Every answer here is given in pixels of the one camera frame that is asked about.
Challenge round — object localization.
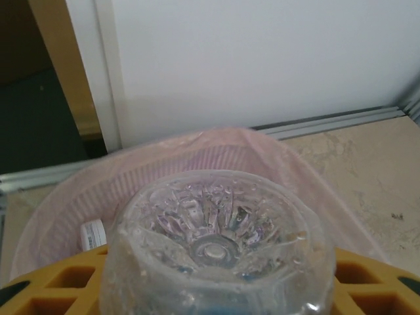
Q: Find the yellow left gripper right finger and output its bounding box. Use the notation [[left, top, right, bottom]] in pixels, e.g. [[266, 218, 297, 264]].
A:
[[329, 247, 420, 315]]

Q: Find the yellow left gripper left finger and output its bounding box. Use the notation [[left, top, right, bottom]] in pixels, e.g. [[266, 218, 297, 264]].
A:
[[0, 244, 114, 315]]

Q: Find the Nescafe coffee bottle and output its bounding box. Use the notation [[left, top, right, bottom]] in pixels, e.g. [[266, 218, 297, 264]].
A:
[[80, 219, 108, 251]]

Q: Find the dark blue label clear bottle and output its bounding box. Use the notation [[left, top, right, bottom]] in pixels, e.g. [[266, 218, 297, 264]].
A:
[[99, 169, 338, 315]]

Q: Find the pink slatted plastic bin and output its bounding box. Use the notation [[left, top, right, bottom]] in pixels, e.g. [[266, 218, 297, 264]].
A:
[[9, 127, 393, 289]]

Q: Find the brown wooden door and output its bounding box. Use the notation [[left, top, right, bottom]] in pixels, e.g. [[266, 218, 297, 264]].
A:
[[28, 0, 106, 142]]

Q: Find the aluminium frame rail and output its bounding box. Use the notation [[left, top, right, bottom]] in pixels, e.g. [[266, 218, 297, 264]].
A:
[[0, 105, 420, 195], [398, 73, 420, 127]]

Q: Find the white door frame post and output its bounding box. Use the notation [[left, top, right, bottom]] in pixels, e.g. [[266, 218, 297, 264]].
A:
[[65, 0, 134, 157]]

